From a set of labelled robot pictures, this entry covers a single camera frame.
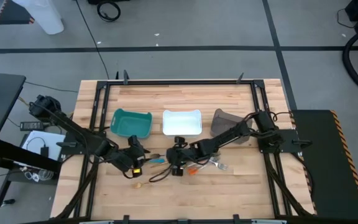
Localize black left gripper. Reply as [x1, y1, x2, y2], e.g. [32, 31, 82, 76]
[114, 136, 152, 172]

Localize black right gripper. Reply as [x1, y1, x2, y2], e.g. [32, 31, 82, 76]
[165, 136, 198, 168]

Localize small wooden piece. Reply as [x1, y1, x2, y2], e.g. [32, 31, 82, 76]
[131, 182, 152, 190]

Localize white plastic bin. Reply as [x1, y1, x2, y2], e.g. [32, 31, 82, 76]
[162, 108, 203, 139]

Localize silver fork orange handle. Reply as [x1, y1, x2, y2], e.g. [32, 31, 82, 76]
[186, 162, 229, 176]
[197, 156, 222, 166]

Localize teal plastic bin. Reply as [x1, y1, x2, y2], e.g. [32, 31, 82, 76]
[109, 108, 154, 139]

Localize grey translucent plastic bin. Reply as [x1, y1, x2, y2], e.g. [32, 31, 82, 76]
[209, 108, 254, 144]

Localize white paper sheet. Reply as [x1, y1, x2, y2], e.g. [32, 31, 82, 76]
[21, 130, 67, 162]

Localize clear plastic cup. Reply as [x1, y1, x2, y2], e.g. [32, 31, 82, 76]
[37, 169, 55, 182]

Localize black power adapter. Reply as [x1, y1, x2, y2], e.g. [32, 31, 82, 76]
[19, 121, 45, 132]

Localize black platform hazard-striped edge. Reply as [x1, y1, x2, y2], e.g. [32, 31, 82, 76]
[290, 108, 358, 221]

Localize white plastic container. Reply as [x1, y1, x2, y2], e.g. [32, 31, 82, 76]
[12, 0, 65, 35]

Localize black hazard-striped mat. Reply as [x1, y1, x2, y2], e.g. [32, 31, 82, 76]
[0, 0, 36, 26]

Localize black metal table frame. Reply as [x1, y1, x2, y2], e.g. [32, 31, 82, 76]
[53, 70, 316, 224]

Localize thin black floor cable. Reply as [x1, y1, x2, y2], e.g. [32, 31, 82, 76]
[23, 80, 80, 94]

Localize long black floor cable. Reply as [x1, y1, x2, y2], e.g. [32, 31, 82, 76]
[75, 0, 111, 80]

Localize black metal bench frame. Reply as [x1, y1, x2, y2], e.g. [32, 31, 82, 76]
[0, 138, 62, 208]

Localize coiled black cable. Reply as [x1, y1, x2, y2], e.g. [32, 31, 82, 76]
[96, 0, 122, 23]

